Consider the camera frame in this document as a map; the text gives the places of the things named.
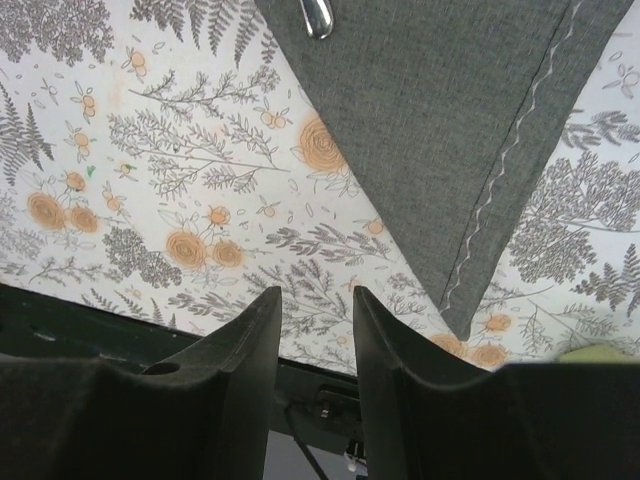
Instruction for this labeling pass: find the grey cloth napkin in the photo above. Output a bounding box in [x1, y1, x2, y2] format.
[258, 1, 631, 339]

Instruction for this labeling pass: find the light green mug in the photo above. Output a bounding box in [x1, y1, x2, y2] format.
[557, 344, 639, 364]

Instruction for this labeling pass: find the floral patterned table mat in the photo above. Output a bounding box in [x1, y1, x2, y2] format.
[1, 1, 639, 374]

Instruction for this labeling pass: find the silver table knife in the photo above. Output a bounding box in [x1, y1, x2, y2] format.
[299, 0, 335, 40]

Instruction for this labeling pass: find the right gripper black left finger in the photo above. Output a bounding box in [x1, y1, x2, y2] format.
[1, 287, 282, 479]

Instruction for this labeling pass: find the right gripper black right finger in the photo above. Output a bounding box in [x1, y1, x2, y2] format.
[353, 287, 639, 479]

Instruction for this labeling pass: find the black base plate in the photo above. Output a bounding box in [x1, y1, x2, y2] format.
[0, 282, 369, 480]

